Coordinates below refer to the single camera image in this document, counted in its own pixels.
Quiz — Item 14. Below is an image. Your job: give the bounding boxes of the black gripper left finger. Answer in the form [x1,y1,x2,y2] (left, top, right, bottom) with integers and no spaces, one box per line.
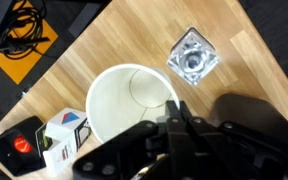
[73,100,185,180]

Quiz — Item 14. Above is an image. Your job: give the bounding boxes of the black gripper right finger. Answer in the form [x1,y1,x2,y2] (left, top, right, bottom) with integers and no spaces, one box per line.
[179,100,288,168]

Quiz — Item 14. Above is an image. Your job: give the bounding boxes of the white paper cup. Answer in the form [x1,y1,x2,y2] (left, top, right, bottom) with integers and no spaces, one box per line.
[85,63,181,145]

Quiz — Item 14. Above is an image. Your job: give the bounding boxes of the black trash bin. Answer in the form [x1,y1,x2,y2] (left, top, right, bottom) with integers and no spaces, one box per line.
[210,93,288,148]

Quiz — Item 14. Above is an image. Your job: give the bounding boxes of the clear glass cup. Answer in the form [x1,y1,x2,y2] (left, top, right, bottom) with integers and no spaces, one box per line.
[166,27,220,87]

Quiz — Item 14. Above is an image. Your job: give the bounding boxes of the black rectangular tray bin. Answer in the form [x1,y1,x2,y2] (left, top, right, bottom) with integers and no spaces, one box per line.
[0,115,47,177]

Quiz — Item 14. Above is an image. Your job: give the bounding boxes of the white carton box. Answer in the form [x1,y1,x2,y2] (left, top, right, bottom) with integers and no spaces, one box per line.
[34,107,92,178]

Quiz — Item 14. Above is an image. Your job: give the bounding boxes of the red tomato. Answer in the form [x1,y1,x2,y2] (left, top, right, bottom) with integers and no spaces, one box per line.
[13,134,34,154]

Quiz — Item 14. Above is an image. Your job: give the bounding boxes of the orange floor mat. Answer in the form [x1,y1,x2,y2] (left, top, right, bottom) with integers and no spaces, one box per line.
[0,0,59,86]

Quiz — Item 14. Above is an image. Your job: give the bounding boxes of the grey metal mount frame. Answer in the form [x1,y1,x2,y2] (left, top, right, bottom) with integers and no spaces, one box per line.
[67,1,102,38]

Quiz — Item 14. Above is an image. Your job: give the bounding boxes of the black coiled floor cables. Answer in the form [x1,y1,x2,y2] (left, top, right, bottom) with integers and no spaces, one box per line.
[0,0,52,61]

